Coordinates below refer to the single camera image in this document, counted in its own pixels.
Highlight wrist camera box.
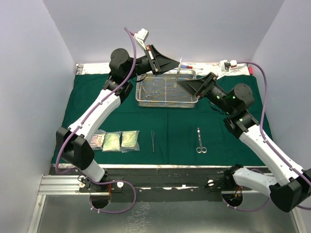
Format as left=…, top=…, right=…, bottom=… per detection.
left=217, top=60, right=238, bottom=79
left=134, top=28, right=150, bottom=51

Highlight steel surgical scissors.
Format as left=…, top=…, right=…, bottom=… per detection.
left=196, top=127, right=207, bottom=153

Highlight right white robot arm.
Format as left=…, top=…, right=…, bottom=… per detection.
left=177, top=72, right=311, bottom=213

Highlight aluminium extrusion frame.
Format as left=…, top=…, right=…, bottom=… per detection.
left=26, top=63, right=302, bottom=233

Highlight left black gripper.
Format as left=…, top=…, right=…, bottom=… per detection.
left=125, top=44, right=180, bottom=81

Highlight steel forceps in tray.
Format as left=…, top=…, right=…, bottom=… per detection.
left=141, top=83, right=161, bottom=98

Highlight pink instrument packet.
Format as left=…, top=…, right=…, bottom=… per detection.
left=89, top=130, right=106, bottom=150

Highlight green packet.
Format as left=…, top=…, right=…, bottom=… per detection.
left=121, top=131, right=139, bottom=153

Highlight metal mesh instrument tray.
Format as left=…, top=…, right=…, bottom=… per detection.
left=135, top=69, right=198, bottom=108

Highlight blue red pen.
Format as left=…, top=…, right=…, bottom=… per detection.
left=181, top=65, right=203, bottom=70

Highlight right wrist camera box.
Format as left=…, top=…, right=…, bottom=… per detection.
left=217, top=60, right=238, bottom=79

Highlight steel tweezers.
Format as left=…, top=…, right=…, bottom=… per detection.
left=173, top=57, right=183, bottom=88
left=151, top=131, right=155, bottom=152

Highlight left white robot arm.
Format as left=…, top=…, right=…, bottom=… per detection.
left=56, top=45, right=180, bottom=192

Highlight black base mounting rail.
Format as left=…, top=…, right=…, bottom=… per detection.
left=48, top=166, right=273, bottom=202

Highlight red marker at edge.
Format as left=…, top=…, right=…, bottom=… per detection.
left=248, top=66, right=253, bottom=76

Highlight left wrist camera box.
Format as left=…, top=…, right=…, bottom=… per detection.
left=134, top=28, right=150, bottom=51

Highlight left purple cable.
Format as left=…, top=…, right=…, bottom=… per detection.
left=55, top=27, right=137, bottom=214

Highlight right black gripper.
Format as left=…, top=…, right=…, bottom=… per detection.
left=178, top=71, right=234, bottom=115

